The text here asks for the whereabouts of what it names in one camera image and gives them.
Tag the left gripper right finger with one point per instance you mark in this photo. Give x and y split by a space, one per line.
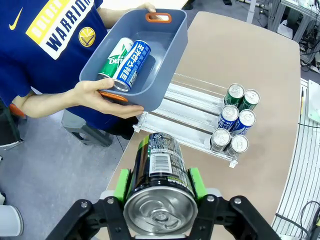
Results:
225 220

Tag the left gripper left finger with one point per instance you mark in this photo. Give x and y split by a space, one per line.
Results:
95 220

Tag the black beverage can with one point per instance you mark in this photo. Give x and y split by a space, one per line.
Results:
160 175
238 145
220 138

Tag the blue beverage can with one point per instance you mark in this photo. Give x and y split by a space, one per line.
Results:
132 65
246 120
228 115

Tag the green beverage can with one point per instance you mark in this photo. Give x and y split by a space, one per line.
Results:
113 61
251 98
233 93

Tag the person's left forearm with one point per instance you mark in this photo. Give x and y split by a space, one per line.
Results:
112 17

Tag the person's right forearm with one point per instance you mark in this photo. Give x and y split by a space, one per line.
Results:
45 105

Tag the white can dispenser rack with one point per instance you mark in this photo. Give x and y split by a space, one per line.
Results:
185 120

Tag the person's right hand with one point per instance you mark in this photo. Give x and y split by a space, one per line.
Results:
87 97

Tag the person's left hand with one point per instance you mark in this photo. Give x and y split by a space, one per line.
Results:
148 7

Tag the grey stool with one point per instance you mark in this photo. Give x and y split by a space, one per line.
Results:
92 136

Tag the black jacket with orange lining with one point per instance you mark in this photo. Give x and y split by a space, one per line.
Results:
10 130

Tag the white panel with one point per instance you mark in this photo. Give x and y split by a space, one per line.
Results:
315 105

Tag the person in blue shirt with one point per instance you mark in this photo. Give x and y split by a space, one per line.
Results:
50 70

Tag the large white table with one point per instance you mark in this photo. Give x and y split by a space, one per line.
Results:
170 3

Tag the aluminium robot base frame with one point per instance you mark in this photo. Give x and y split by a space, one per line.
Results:
300 175

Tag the aluminium frame stand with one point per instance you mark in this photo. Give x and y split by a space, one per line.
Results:
295 15

